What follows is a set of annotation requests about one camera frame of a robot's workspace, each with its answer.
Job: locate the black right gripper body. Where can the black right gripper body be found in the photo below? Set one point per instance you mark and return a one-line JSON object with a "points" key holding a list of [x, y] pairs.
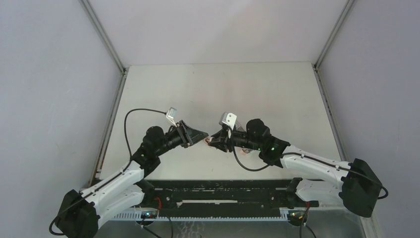
{"points": [[230, 138]]}

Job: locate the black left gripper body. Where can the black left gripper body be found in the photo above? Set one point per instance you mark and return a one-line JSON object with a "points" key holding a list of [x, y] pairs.
{"points": [[179, 135]]}

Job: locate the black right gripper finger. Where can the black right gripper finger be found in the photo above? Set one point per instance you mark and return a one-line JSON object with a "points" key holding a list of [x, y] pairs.
{"points": [[220, 145], [216, 135]]}

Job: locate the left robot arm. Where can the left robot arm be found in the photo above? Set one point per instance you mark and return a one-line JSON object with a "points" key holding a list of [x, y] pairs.
{"points": [[83, 213]]}

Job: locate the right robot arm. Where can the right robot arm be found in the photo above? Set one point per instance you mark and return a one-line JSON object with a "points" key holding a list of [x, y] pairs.
{"points": [[352, 184]]}

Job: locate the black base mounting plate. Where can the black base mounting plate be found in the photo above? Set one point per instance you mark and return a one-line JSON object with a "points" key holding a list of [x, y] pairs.
{"points": [[206, 198]]}

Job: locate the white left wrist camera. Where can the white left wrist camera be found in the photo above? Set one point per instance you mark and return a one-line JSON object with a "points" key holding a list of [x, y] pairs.
{"points": [[170, 116]]}

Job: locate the white slotted cable duct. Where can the white slotted cable duct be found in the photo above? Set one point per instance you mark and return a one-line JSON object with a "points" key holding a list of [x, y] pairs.
{"points": [[152, 215]]}

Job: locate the aluminium right frame rail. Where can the aluminium right frame rail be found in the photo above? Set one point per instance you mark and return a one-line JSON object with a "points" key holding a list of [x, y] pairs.
{"points": [[322, 84]]}

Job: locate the aluminium frame rail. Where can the aluminium frame rail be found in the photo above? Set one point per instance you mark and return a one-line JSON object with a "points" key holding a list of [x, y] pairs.
{"points": [[322, 84], [115, 95]]}

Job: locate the aluminium left frame rail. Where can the aluminium left frame rail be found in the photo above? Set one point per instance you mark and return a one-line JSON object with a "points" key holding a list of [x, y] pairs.
{"points": [[115, 95]]}

